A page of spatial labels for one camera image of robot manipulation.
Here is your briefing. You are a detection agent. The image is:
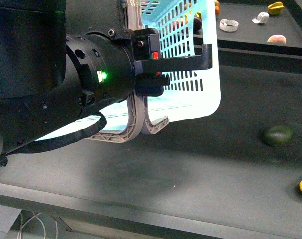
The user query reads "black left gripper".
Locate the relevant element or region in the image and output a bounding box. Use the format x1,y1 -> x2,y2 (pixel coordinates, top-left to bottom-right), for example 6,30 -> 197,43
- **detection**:
66,34 -> 212,115

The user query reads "light blue plastic basket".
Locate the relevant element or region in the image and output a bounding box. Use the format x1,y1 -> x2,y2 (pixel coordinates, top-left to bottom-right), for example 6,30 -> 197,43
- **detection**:
41,0 -> 220,147

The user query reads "green mango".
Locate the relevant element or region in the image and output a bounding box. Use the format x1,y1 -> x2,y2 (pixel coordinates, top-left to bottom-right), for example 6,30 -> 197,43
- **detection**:
261,125 -> 293,147

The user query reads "dark purple plum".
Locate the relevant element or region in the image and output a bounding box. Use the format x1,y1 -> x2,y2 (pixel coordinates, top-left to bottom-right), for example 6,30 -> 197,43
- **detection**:
193,16 -> 202,32

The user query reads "orange persimmon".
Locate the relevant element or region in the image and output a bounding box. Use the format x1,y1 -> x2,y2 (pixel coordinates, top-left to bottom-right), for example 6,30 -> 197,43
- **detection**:
215,6 -> 220,17

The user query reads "pale peach front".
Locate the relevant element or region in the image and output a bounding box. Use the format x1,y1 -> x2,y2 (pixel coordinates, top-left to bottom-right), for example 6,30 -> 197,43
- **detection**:
267,34 -> 287,44

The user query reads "yellow star fruit right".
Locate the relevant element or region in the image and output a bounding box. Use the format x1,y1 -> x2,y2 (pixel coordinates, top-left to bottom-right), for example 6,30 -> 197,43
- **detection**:
267,1 -> 285,16

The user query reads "clear tape ring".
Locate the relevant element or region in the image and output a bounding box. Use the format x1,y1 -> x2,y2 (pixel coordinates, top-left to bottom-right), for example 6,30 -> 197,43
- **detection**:
219,18 -> 239,32

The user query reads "black cable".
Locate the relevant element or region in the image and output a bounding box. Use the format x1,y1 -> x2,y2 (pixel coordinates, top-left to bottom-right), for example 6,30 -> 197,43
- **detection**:
0,111 -> 107,168

